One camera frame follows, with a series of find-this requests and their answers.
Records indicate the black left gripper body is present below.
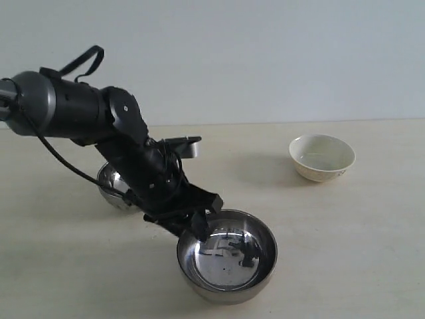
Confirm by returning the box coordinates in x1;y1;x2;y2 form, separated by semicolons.
96;138;197;229

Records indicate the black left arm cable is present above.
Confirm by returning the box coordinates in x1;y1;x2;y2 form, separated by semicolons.
0;45;133;207

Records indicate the cream ceramic bowl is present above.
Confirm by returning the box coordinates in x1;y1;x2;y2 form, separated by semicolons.
288;134;356;183

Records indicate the ribbed stainless steel bowl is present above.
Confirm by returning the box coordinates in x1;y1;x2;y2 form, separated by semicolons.
97;162;141;213

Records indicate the smooth stainless steel bowl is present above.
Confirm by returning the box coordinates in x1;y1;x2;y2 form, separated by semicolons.
176;209;278;304

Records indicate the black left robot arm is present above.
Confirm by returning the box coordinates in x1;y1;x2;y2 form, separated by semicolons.
1;68;223;241

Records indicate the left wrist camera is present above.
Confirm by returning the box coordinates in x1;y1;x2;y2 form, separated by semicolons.
165;136;202;159

